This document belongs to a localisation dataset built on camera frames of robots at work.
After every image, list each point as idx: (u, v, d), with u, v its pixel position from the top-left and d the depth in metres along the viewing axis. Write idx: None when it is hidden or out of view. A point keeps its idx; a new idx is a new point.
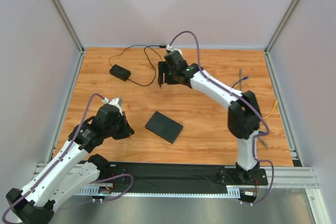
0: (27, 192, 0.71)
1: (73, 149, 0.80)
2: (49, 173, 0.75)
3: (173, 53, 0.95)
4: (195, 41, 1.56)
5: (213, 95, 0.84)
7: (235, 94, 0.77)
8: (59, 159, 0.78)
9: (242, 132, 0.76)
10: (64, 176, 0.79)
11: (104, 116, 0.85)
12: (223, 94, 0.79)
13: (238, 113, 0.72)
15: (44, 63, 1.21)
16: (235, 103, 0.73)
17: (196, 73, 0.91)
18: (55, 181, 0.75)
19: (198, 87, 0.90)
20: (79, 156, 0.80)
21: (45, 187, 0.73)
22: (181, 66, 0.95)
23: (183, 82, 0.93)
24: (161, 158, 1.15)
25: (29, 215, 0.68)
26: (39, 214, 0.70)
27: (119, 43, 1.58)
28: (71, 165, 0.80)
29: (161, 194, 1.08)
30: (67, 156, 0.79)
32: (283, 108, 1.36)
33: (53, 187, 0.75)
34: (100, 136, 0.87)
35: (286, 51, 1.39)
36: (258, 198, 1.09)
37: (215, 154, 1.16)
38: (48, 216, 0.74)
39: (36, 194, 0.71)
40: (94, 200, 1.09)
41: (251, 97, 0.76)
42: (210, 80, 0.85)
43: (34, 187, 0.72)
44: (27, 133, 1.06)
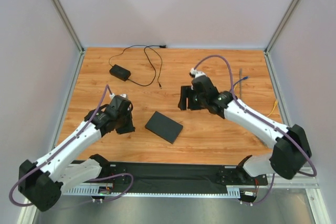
0: (42, 163, 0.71)
1: (90, 128, 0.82)
2: (65, 147, 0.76)
3: (202, 80, 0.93)
4: (195, 41, 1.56)
5: (252, 127, 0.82)
7: (282, 130, 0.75)
8: (75, 135, 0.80)
9: (290, 173, 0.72)
10: (77, 153, 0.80)
11: (119, 103, 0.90)
12: (265, 128, 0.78)
13: (284, 149, 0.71)
15: (44, 63, 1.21)
16: (283, 140, 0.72)
17: (231, 103, 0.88)
18: (70, 155, 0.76)
19: (232, 117, 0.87)
20: (94, 136, 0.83)
21: (61, 159, 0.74)
22: (212, 93, 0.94)
23: (214, 111, 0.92)
24: (161, 158, 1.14)
25: (41, 184, 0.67)
26: (51, 188, 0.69)
27: (119, 43, 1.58)
28: (84, 144, 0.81)
29: (161, 194, 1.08)
30: (83, 135, 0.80)
32: (283, 109, 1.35)
33: (66, 161, 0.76)
34: (113, 121, 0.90)
35: (286, 51, 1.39)
36: (258, 198, 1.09)
37: (215, 154, 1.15)
38: (55, 196, 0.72)
39: (52, 165, 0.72)
40: (94, 200, 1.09)
41: (300, 131, 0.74)
42: (248, 111, 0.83)
43: (50, 159, 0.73)
44: (27, 132, 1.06)
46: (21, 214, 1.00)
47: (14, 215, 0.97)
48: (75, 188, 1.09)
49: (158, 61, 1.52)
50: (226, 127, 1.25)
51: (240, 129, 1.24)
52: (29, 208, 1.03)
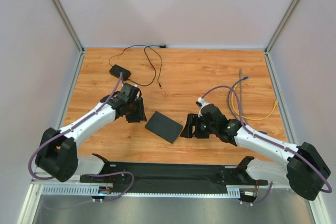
0: (66, 130, 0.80)
1: (106, 108, 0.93)
2: (86, 120, 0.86)
3: (212, 110, 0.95)
4: (195, 41, 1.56)
5: (264, 151, 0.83)
7: (291, 149, 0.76)
8: (94, 112, 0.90)
9: (311, 192, 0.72)
10: (94, 128, 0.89)
11: (129, 89, 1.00)
12: (276, 150, 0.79)
13: (301, 171, 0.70)
15: (44, 63, 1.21)
16: (295, 160, 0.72)
17: (240, 129, 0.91)
18: (90, 127, 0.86)
19: (243, 144, 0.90)
20: (109, 115, 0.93)
21: (83, 128, 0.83)
22: (222, 121, 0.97)
23: (226, 140, 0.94)
24: (161, 158, 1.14)
25: (64, 151, 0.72)
26: (73, 156, 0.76)
27: (119, 43, 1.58)
28: (102, 120, 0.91)
29: (160, 194, 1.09)
30: (101, 113, 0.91)
32: (283, 109, 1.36)
33: (86, 132, 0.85)
34: (124, 106, 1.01)
35: (286, 51, 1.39)
36: (258, 199, 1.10)
37: (216, 155, 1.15)
38: (72, 167, 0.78)
39: (75, 132, 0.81)
40: (94, 200, 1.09)
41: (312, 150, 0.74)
42: (256, 135, 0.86)
43: (74, 127, 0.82)
44: (28, 132, 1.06)
46: (21, 214, 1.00)
47: (13, 216, 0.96)
48: (75, 188, 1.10)
49: (158, 61, 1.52)
50: None
51: None
52: (29, 208, 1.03)
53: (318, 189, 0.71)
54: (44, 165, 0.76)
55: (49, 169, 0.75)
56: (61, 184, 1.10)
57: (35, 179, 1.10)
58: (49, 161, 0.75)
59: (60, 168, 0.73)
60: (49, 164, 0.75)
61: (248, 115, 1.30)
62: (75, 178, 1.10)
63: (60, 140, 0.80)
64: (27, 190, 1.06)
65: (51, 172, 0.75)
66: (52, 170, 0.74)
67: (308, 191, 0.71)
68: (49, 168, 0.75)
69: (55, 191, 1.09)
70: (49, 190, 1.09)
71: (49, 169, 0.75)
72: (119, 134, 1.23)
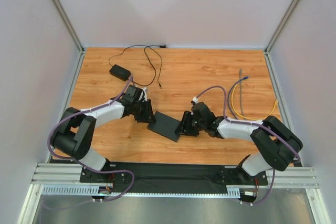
0: (86, 110, 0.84)
1: (116, 104, 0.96)
2: (102, 108, 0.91)
3: (201, 108, 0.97)
4: (195, 41, 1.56)
5: (241, 134, 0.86)
7: (256, 124, 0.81)
8: (108, 103, 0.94)
9: (279, 161, 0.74)
10: (106, 119, 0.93)
11: (134, 91, 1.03)
12: (245, 127, 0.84)
13: (265, 139, 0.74)
15: (44, 63, 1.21)
16: (260, 130, 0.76)
17: (222, 121, 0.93)
18: (105, 114, 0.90)
19: (227, 134, 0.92)
20: (118, 111, 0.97)
21: (100, 113, 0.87)
22: (211, 119, 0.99)
23: (213, 134, 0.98)
24: (161, 158, 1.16)
25: (86, 125, 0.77)
26: (88, 134, 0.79)
27: (119, 43, 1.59)
28: (113, 113, 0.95)
29: (160, 194, 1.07)
30: (114, 105, 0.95)
32: (283, 109, 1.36)
33: (101, 118, 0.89)
34: (130, 106, 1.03)
35: (285, 51, 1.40)
36: (258, 199, 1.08)
37: (216, 155, 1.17)
38: (86, 145, 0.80)
39: (93, 114, 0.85)
40: (94, 200, 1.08)
41: (274, 121, 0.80)
42: (233, 121, 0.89)
43: (92, 110, 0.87)
44: (28, 133, 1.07)
46: (21, 214, 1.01)
47: (13, 216, 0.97)
48: (75, 188, 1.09)
49: (159, 61, 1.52)
50: None
51: None
52: (29, 208, 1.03)
53: (286, 158, 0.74)
54: (60, 141, 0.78)
55: (63, 146, 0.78)
56: (61, 184, 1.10)
57: (35, 179, 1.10)
58: (65, 140, 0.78)
59: (77, 143, 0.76)
60: (66, 140, 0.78)
61: (248, 115, 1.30)
62: (75, 178, 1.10)
63: (77, 120, 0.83)
64: (27, 190, 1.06)
65: (67, 147, 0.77)
66: (69, 146, 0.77)
67: (277, 160, 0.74)
68: (64, 144, 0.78)
69: (55, 191, 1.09)
70: (49, 190, 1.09)
71: (65, 145, 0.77)
72: (118, 134, 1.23)
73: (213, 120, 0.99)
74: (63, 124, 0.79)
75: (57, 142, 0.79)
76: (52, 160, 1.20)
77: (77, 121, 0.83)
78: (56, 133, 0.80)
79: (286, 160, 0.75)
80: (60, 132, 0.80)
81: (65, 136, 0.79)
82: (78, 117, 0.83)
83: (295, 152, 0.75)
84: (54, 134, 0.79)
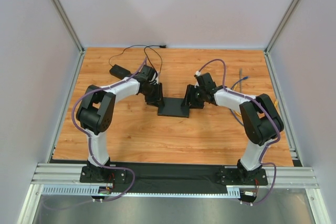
0: (106, 87, 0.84)
1: (132, 81, 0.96)
2: (119, 84, 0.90)
3: (204, 75, 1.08)
4: (195, 41, 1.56)
5: (234, 105, 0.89)
7: (249, 97, 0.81)
8: (125, 80, 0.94)
9: (256, 135, 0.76)
10: (123, 95, 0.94)
11: (148, 70, 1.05)
12: (238, 98, 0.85)
13: (249, 110, 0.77)
15: (44, 62, 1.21)
16: (248, 102, 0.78)
17: (219, 90, 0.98)
18: (123, 91, 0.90)
19: (220, 102, 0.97)
20: (135, 87, 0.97)
21: (118, 89, 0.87)
22: (211, 87, 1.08)
23: (209, 100, 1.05)
24: (161, 158, 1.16)
25: (108, 100, 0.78)
26: (109, 110, 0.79)
27: (119, 43, 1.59)
28: (129, 89, 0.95)
29: (160, 194, 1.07)
30: (129, 82, 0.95)
32: (283, 108, 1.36)
33: (119, 94, 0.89)
34: (145, 84, 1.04)
35: (285, 51, 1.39)
36: (258, 199, 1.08)
37: (216, 154, 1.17)
38: (107, 121, 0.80)
39: (113, 90, 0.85)
40: (94, 200, 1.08)
41: (266, 99, 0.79)
42: (229, 90, 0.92)
43: (111, 87, 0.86)
44: (28, 133, 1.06)
46: (21, 214, 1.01)
47: (13, 216, 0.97)
48: (75, 188, 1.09)
49: (159, 61, 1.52)
50: (225, 127, 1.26)
51: (239, 129, 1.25)
52: (29, 208, 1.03)
53: (264, 134, 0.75)
54: (85, 116, 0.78)
55: (86, 121, 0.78)
56: (61, 184, 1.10)
57: (35, 179, 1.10)
58: (88, 115, 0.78)
59: (101, 116, 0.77)
60: (90, 114, 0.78)
61: None
62: (75, 178, 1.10)
63: (99, 97, 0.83)
64: (27, 190, 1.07)
65: (91, 121, 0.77)
66: (92, 119, 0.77)
67: (254, 132, 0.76)
68: (88, 119, 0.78)
69: (55, 191, 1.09)
70: (49, 190, 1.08)
71: (88, 119, 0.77)
72: (118, 134, 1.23)
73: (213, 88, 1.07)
74: (86, 99, 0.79)
75: (81, 117, 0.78)
76: (52, 160, 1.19)
77: (98, 99, 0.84)
78: (81, 109, 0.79)
79: (264, 136, 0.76)
80: (83, 108, 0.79)
81: (90, 110, 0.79)
82: (99, 94, 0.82)
83: (276, 130, 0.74)
84: (79, 109, 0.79)
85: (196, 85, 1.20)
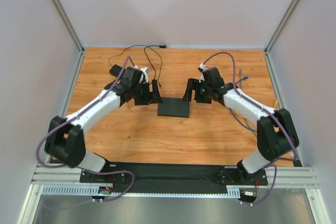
0: (73, 117, 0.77)
1: (110, 96, 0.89)
2: (92, 107, 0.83)
3: (211, 70, 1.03)
4: (195, 42, 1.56)
5: (246, 113, 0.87)
7: (267, 111, 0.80)
8: (99, 98, 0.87)
9: (271, 151, 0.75)
10: (101, 115, 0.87)
11: (130, 73, 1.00)
12: (254, 109, 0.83)
13: (268, 127, 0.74)
15: (44, 62, 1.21)
16: (268, 119, 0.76)
17: (230, 90, 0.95)
18: (95, 115, 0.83)
19: (230, 104, 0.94)
20: (114, 102, 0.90)
21: (89, 115, 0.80)
22: (218, 84, 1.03)
23: (216, 98, 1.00)
24: (163, 158, 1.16)
25: (73, 136, 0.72)
26: (77, 144, 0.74)
27: (120, 43, 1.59)
28: (107, 107, 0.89)
29: (160, 194, 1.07)
30: (106, 98, 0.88)
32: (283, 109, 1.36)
33: (93, 119, 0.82)
34: (129, 92, 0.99)
35: (285, 51, 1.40)
36: (258, 199, 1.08)
37: (215, 155, 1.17)
38: (79, 153, 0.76)
39: (82, 119, 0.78)
40: (94, 200, 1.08)
41: (285, 116, 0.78)
42: (243, 96, 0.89)
43: (80, 115, 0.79)
44: (28, 134, 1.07)
46: (21, 214, 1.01)
47: (13, 216, 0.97)
48: (75, 188, 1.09)
49: (159, 61, 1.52)
50: (225, 127, 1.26)
51: (239, 129, 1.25)
52: (29, 208, 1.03)
53: (280, 151, 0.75)
54: (53, 152, 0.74)
55: (57, 157, 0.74)
56: (61, 184, 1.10)
57: (35, 179, 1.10)
58: (56, 151, 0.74)
59: (69, 153, 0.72)
60: (58, 149, 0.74)
61: None
62: (75, 178, 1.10)
63: (67, 127, 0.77)
64: (27, 190, 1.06)
65: (60, 159, 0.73)
66: (61, 156, 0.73)
67: (270, 150, 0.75)
68: (57, 155, 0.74)
69: (55, 191, 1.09)
70: (49, 190, 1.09)
71: (58, 156, 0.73)
72: (118, 134, 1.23)
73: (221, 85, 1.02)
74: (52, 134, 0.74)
75: (51, 153, 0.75)
76: (52, 160, 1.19)
77: (67, 129, 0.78)
78: (49, 144, 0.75)
79: (279, 153, 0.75)
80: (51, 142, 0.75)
81: (59, 145, 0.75)
82: (66, 126, 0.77)
83: (293, 149, 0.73)
84: (46, 145, 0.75)
85: (201, 80, 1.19)
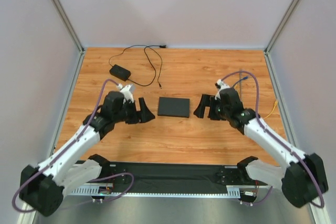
0: (45, 167, 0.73)
1: (88, 132, 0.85)
2: (67, 151, 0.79)
3: (231, 94, 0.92)
4: (195, 42, 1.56)
5: (270, 149, 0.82)
7: (297, 155, 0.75)
8: (75, 139, 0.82)
9: (299, 200, 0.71)
10: (79, 155, 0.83)
11: (111, 103, 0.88)
12: (281, 151, 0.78)
13: (298, 177, 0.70)
15: (44, 62, 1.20)
16: (298, 167, 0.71)
17: (251, 119, 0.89)
18: (71, 158, 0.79)
19: (251, 134, 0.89)
20: (93, 139, 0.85)
21: (63, 162, 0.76)
22: (237, 108, 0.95)
23: (235, 126, 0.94)
24: (161, 158, 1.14)
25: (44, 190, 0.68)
26: (52, 193, 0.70)
27: (120, 43, 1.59)
28: (86, 145, 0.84)
29: (161, 194, 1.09)
30: (83, 137, 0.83)
32: (283, 108, 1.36)
33: (69, 163, 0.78)
34: (111, 122, 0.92)
35: (285, 51, 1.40)
36: (258, 199, 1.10)
37: (215, 154, 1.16)
38: (56, 200, 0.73)
39: (55, 167, 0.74)
40: (94, 200, 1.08)
41: (317, 164, 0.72)
42: (267, 130, 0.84)
43: (52, 163, 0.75)
44: (28, 134, 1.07)
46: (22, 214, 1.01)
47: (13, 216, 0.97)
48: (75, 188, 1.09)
49: (158, 61, 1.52)
50: (225, 127, 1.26)
51: None
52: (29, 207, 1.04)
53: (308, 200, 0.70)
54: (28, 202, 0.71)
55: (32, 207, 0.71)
56: None
57: None
58: (31, 201, 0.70)
59: (43, 206, 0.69)
60: (32, 200, 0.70)
61: None
62: None
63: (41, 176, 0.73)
64: None
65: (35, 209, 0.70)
66: (35, 206, 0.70)
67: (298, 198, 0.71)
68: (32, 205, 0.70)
69: None
70: None
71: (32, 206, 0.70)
72: (118, 134, 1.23)
73: (241, 110, 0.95)
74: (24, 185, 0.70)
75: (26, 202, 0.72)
76: None
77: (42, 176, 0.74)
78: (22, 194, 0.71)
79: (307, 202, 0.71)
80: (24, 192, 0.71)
81: (33, 193, 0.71)
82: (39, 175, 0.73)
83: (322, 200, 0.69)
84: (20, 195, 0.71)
85: (216, 96, 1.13)
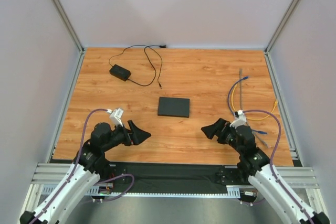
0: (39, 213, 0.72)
1: (78, 171, 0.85)
2: (59, 194, 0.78)
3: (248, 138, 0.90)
4: (195, 42, 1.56)
5: (280, 200, 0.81)
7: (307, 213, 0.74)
8: (66, 180, 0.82)
9: None
10: (71, 195, 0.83)
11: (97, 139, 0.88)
12: (292, 206, 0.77)
13: None
15: (44, 62, 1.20)
16: None
17: (264, 167, 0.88)
18: (63, 201, 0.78)
19: (261, 181, 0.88)
20: (83, 177, 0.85)
21: (56, 206, 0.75)
22: (252, 152, 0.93)
23: (247, 168, 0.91)
24: (161, 158, 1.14)
25: None
26: None
27: (119, 43, 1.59)
28: (77, 185, 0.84)
29: (160, 194, 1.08)
30: (74, 178, 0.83)
32: (283, 108, 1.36)
33: (61, 205, 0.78)
34: (102, 157, 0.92)
35: (285, 51, 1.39)
36: (259, 198, 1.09)
37: (216, 154, 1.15)
38: None
39: (49, 212, 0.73)
40: (94, 200, 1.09)
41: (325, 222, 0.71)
42: (280, 182, 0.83)
43: (45, 208, 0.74)
44: (28, 134, 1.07)
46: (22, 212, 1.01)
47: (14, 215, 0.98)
48: None
49: (158, 61, 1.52)
50: None
51: None
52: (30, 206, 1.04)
53: None
54: None
55: None
56: None
57: (35, 179, 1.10)
58: None
59: None
60: None
61: (248, 115, 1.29)
62: None
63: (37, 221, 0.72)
64: (27, 190, 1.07)
65: None
66: None
67: None
68: None
69: None
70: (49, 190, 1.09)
71: None
72: None
73: (253, 153, 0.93)
74: None
75: None
76: (52, 160, 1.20)
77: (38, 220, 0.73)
78: None
79: None
80: None
81: None
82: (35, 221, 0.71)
83: None
84: None
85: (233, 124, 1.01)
